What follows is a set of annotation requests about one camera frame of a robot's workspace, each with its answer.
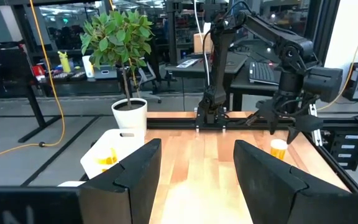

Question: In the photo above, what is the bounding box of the white tall container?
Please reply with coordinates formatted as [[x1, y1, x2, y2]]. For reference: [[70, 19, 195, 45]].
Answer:
[[81, 55, 95, 78]]

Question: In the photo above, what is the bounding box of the silver metal bracket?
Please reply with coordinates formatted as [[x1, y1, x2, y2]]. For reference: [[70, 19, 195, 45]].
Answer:
[[309, 104, 323, 147]]

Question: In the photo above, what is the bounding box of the black office desk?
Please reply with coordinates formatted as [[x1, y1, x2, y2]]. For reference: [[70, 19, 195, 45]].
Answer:
[[165, 51, 250, 94], [230, 62, 282, 111]]

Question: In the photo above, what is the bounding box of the orange translucent pill bottle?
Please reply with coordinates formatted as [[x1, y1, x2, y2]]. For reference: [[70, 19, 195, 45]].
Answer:
[[94, 147, 119, 172], [270, 139, 288, 161]]

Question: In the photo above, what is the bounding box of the black labelled control box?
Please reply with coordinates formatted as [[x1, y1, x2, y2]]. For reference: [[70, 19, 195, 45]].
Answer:
[[321, 130, 358, 171]]

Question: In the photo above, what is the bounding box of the black computer keyboard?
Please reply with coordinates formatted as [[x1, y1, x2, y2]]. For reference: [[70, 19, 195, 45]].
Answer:
[[249, 61, 276, 85]]

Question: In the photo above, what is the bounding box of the green leafy small tree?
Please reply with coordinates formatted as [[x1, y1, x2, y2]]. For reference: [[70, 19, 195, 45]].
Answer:
[[80, 9, 154, 108]]

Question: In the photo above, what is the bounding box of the red small object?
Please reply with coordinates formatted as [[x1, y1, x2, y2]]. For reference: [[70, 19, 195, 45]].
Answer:
[[31, 65, 46, 82]]

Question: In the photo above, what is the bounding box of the yellow-green water bottle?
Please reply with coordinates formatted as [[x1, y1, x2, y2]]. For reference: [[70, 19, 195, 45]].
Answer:
[[57, 51, 71, 74]]

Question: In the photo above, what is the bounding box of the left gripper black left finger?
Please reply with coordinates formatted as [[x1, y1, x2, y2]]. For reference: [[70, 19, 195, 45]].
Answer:
[[0, 138, 162, 224]]

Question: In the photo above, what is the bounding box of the white plastic handled bin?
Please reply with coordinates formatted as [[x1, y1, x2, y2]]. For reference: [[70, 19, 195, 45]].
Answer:
[[80, 128, 145, 180], [57, 180, 86, 188]]

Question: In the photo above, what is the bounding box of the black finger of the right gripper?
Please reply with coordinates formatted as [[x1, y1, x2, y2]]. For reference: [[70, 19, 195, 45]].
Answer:
[[267, 118, 280, 136], [287, 115, 324, 145]]

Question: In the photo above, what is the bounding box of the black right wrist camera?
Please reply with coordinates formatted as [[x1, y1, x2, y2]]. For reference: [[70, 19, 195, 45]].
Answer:
[[303, 67, 344, 103]]

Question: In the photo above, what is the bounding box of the black aluminium table frame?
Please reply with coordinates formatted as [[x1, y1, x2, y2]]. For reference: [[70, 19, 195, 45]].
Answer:
[[146, 0, 358, 194]]

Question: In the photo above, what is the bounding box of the black standing desk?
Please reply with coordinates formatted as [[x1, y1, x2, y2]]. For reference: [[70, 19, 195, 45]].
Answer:
[[0, 40, 62, 144]]

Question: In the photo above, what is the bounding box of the grey storage box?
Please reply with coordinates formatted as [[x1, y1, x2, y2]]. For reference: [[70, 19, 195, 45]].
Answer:
[[93, 65, 117, 80]]

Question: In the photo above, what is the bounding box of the tan cardboard box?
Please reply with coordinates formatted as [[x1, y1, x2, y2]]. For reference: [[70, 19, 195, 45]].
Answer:
[[193, 32, 214, 54]]

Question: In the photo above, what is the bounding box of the white hanging cable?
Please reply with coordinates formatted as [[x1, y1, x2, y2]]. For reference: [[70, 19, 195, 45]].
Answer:
[[193, 0, 211, 87]]

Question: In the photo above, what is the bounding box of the white printed paper strip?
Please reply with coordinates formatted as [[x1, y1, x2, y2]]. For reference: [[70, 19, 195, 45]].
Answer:
[[176, 58, 200, 68]]

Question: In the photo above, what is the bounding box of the grey office chair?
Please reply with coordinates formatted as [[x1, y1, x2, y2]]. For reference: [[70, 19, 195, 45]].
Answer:
[[137, 62, 163, 104]]

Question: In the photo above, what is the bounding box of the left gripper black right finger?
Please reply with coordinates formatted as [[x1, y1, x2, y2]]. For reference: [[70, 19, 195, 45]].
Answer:
[[233, 139, 358, 224]]

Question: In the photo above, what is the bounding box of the white round plant pot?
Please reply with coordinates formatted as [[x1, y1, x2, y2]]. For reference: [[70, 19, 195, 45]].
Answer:
[[111, 98, 148, 136]]

